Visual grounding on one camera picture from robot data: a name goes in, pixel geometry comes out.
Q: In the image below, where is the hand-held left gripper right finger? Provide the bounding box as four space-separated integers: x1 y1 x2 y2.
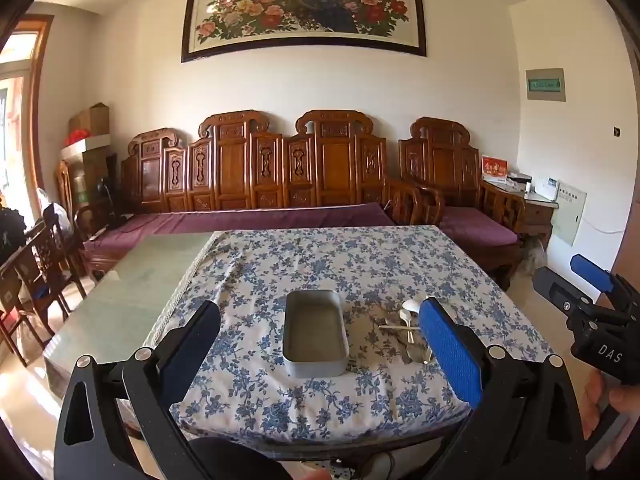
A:
417 297 586 480

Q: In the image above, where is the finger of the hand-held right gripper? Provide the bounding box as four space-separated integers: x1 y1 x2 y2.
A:
532 266 597 316
570 254 626 294

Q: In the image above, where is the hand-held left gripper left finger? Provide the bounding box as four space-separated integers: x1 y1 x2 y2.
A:
54 300 223 480

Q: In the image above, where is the small white plastic spoon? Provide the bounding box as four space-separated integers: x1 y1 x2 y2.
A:
400 332 434 365

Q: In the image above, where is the rectangular metal tin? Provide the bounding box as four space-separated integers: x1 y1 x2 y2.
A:
283 289 351 378

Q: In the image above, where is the person's right hand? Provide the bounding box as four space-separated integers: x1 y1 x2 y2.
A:
581 371 640 441

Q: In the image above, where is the grey fluffy object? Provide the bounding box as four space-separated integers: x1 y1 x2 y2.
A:
520 237 547 276

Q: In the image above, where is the grey electrical panel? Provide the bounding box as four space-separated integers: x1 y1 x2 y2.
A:
547 180 587 246

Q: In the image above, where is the wooden side table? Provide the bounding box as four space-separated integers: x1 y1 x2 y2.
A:
482 180 558 248

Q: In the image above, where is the white telephone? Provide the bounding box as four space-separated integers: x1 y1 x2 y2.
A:
535 176 561 201

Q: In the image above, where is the purple armchair cushion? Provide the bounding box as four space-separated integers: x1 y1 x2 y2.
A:
440 205 521 247

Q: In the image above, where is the blue floral tablecloth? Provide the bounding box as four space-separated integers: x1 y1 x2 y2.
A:
142 225 556 446

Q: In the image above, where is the red desk calendar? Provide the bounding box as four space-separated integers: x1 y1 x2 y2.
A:
481 155 509 181

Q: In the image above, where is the dark wooden dining chair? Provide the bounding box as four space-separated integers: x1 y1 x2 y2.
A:
20 205 88 333
0 260 56 368

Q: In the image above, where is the black desk lamp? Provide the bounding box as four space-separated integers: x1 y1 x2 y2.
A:
95 175 132 229

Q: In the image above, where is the carved wooden armchair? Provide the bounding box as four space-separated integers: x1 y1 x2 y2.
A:
385 116 531 291

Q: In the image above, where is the carved wooden sofa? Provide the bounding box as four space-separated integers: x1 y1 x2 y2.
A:
75 109 401 281

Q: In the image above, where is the green printed carton stack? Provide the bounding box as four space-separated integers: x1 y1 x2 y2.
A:
70 152 110 211

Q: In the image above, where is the white plastic bag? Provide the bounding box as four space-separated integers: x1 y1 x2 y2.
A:
36 187 71 228

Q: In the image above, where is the brown cardboard box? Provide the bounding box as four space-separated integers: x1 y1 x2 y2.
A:
69 102 111 137

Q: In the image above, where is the framed peacock flower painting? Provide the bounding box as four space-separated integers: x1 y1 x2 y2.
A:
181 0 428 63

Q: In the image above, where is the white wall cable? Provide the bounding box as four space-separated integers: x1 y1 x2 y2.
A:
585 217 632 236

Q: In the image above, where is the green label wall box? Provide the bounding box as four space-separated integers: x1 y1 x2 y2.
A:
525 67 565 103

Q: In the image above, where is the wooden door frame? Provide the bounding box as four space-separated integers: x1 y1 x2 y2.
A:
0 14 55 211

